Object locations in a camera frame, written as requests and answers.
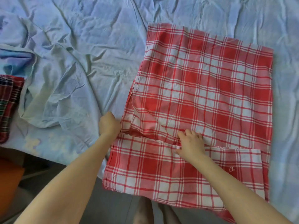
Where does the person's right hand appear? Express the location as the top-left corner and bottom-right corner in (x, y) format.
(172, 128), (206, 164)

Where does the person's left hand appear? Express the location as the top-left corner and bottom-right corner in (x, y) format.
(98, 111), (122, 143)

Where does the red white plaid cloth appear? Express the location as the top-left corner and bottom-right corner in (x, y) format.
(102, 23), (275, 224)

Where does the white bed sheet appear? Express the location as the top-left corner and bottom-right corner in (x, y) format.
(0, 0), (299, 222)

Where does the red green plaid cloth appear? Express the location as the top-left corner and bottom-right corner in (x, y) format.
(0, 74), (25, 144)

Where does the orange plastic storage bin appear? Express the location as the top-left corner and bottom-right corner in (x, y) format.
(0, 157), (26, 218)

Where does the person's left forearm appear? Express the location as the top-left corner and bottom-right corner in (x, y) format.
(14, 135), (115, 224)

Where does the person's right forearm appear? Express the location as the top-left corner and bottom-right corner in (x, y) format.
(187, 154), (292, 224)

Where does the person's right leg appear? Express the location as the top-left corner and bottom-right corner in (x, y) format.
(156, 205), (183, 224)

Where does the person's leg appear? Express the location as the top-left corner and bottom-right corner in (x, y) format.
(156, 205), (183, 224)
(132, 200), (155, 224)

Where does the person's left leg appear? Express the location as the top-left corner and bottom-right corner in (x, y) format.
(132, 200), (155, 224)

